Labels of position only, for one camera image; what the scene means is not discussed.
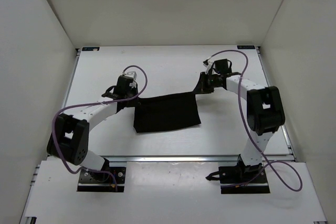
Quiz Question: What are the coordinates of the blue corner label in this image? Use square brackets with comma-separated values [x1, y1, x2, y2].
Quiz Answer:
[81, 47, 100, 51]
[237, 45, 256, 50]

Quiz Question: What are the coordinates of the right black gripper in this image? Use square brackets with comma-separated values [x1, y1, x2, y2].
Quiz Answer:
[193, 72, 221, 95]

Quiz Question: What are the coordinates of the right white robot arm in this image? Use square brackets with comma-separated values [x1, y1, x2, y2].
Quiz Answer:
[193, 59, 285, 185]

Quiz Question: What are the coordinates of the black skirt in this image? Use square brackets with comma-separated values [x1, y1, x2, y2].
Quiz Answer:
[133, 92, 201, 133]

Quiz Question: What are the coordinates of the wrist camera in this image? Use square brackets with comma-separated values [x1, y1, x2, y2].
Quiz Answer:
[125, 71, 138, 81]
[203, 60, 215, 75]

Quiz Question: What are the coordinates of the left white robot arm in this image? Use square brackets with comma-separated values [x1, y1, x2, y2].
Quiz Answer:
[55, 71, 140, 183]

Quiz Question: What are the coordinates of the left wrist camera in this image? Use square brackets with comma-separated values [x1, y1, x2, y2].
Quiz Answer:
[125, 71, 138, 81]

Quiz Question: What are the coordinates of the right blue corner label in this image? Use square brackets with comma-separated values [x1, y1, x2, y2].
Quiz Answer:
[237, 45, 256, 50]

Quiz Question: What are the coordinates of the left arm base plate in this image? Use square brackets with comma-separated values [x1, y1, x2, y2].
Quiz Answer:
[77, 166, 127, 193]

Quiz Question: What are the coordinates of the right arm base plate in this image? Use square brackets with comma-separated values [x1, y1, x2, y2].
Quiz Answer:
[218, 166, 270, 195]

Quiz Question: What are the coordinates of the left blue corner label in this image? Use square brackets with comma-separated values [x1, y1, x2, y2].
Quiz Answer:
[81, 47, 100, 51]

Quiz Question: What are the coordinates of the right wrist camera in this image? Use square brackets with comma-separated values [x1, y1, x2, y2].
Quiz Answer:
[203, 60, 215, 75]

